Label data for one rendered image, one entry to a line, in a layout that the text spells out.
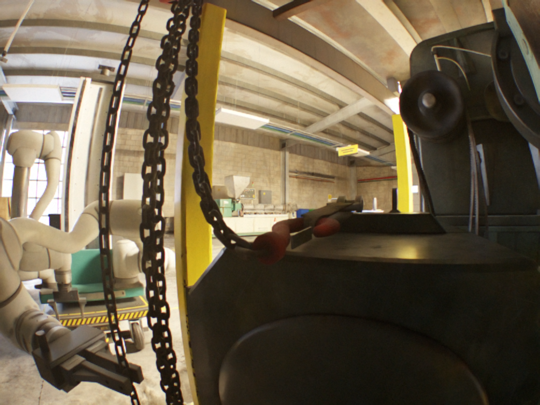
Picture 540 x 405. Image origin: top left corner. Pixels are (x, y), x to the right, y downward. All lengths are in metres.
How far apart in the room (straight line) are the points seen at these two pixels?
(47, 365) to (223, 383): 0.24
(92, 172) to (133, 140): 7.96
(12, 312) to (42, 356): 0.14
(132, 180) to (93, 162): 6.97
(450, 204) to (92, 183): 1.92
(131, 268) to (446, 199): 1.62
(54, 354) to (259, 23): 1.29
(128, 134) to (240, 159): 4.96
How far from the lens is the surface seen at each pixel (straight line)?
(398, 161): 2.08
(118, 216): 0.89
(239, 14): 1.20
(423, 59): 1.30
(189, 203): 0.73
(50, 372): 0.40
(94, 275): 1.64
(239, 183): 8.20
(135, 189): 8.62
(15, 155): 1.35
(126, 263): 1.48
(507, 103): 0.88
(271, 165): 11.83
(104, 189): 0.30
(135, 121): 9.88
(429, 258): 0.21
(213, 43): 0.95
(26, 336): 0.48
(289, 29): 1.36
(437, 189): 1.10
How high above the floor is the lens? 0.88
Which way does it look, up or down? 2 degrees up
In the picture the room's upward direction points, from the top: straight up
